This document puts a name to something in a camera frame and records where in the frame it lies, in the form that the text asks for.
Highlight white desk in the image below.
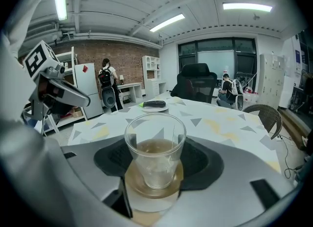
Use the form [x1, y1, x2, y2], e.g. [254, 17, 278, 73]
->
[117, 82, 143, 105]

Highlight white refrigerator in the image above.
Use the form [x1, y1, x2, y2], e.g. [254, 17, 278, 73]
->
[74, 62, 104, 120]

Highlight round wooden coaster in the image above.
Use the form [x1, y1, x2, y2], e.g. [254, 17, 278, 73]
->
[124, 161, 184, 199]

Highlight black mesh office chair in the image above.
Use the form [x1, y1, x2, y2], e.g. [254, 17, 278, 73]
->
[170, 63, 218, 104]

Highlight white locker cabinet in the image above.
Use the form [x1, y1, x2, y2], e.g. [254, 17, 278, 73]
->
[258, 53, 286, 111]

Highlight white plate dish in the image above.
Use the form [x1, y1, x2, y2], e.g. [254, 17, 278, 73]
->
[141, 104, 170, 113]

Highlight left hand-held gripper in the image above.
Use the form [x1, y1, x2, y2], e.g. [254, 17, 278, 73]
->
[23, 40, 91, 122]

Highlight cable on floor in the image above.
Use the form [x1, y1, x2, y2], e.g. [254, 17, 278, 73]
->
[275, 134, 303, 180]

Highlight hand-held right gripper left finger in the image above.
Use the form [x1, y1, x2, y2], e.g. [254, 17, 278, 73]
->
[61, 135, 134, 219]

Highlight black framed window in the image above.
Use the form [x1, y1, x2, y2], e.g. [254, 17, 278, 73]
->
[178, 37, 258, 92]

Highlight clear glass cup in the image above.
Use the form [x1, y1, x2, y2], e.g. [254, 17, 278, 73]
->
[124, 113, 187, 190]

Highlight white arched cabinet shelf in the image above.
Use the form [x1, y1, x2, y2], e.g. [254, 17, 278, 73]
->
[141, 55, 167, 97]

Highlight dark purple eggplant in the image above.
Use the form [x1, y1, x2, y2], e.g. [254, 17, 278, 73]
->
[138, 100, 167, 108]

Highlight brown wicker chair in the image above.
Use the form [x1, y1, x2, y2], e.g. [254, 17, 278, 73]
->
[243, 104, 283, 140]

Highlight red and white bags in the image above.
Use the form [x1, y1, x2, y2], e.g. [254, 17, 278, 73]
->
[243, 87, 260, 102]

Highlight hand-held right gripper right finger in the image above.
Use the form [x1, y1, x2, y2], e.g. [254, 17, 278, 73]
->
[158, 135, 298, 227]

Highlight triangle patterned tablecloth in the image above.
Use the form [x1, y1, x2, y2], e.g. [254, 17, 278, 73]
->
[67, 91, 282, 174]

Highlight white metal shelf rack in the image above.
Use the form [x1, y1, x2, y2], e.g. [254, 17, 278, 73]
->
[40, 46, 89, 137]

